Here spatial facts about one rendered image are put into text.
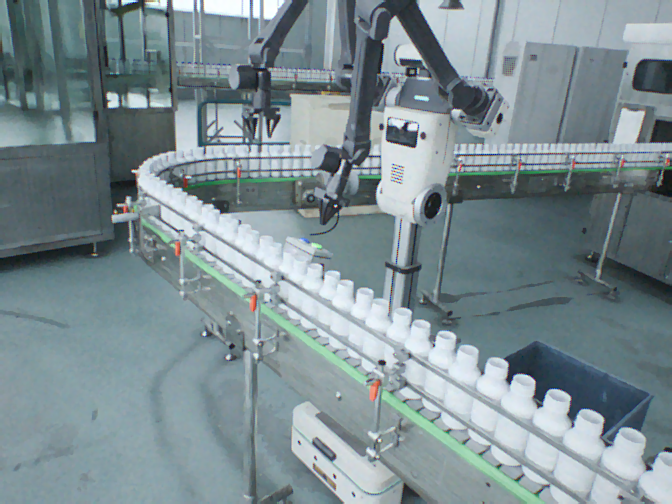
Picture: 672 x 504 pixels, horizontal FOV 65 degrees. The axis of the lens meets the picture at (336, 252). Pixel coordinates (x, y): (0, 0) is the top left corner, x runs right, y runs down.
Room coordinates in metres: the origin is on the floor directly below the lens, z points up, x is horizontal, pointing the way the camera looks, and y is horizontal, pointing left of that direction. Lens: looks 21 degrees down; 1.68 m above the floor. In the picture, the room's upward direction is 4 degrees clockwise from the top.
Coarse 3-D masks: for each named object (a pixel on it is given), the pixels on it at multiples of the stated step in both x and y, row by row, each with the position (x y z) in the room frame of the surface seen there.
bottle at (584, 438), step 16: (592, 416) 0.70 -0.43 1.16; (576, 432) 0.69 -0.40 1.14; (592, 432) 0.67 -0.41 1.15; (576, 448) 0.67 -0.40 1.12; (592, 448) 0.66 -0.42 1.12; (560, 464) 0.68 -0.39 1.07; (576, 464) 0.66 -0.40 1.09; (560, 480) 0.68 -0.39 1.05; (576, 480) 0.66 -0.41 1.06; (592, 480) 0.66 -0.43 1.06; (560, 496) 0.67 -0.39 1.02
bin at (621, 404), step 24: (528, 360) 1.29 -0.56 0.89; (552, 360) 1.27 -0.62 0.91; (576, 360) 1.22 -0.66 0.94; (552, 384) 1.26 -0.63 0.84; (576, 384) 1.21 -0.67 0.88; (600, 384) 1.17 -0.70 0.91; (624, 384) 1.13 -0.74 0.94; (576, 408) 1.20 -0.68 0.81; (600, 408) 1.16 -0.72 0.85; (624, 408) 1.12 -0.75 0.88
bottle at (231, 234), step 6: (228, 222) 1.51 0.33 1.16; (234, 222) 1.54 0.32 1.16; (228, 228) 1.51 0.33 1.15; (234, 228) 1.51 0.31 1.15; (228, 234) 1.50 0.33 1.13; (234, 234) 1.50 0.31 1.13; (228, 240) 1.49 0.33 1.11; (234, 240) 1.50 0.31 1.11; (228, 252) 1.49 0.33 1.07; (234, 252) 1.50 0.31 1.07; (228, 258) 1.49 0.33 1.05; (234, 258) 1.50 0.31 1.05; (234, 264) 1.50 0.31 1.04; (228, 270) 1.49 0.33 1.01
